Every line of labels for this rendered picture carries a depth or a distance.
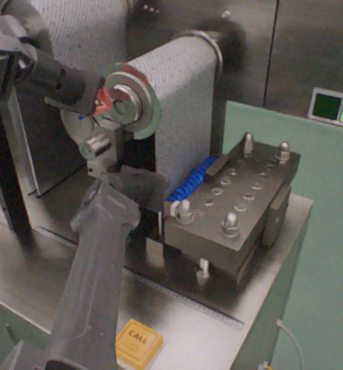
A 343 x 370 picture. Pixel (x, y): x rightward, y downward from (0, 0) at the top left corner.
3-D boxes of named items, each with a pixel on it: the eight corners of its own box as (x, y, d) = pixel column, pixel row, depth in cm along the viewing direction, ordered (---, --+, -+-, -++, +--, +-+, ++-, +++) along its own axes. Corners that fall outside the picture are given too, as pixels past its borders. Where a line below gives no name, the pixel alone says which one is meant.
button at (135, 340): (109, 354, 71) (107, 346, 70) (131, 324, 76) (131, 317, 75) (141, 373, 69) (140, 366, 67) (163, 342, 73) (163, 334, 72)
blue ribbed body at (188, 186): (163, 210, 87) (163, 196, 85) (208, 163, 102) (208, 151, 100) (177, 215, 86) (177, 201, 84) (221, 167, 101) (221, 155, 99)
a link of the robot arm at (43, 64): (11, 89, 54) (37, 56, 52) (-9, 59, 57) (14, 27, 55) (49, 104, 60) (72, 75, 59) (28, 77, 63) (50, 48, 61)
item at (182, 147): (157, 210, 86) (154, 134, 76) (207, 159, 103) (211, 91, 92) (159, 211, 86) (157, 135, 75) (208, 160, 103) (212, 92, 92)
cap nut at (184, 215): (172, 220, 81) (172, 202, 79) (181, 210, 84) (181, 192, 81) (188, 226, 80) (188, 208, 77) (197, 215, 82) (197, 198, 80)
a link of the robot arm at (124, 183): (124, 189, 64) (102, 165, 66) (100, 220, 66) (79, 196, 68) (145, 188, 70) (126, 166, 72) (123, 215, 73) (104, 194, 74)
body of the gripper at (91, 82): (96, 116, 64) (64, 103, 57) (51, 105, 68) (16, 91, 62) (108, 78, 64) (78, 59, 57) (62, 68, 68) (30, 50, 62)
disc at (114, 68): (96, 123, 82) (94, 53, 73) (97, 122, 82) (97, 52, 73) (157, 149, 77) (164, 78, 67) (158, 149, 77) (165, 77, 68)
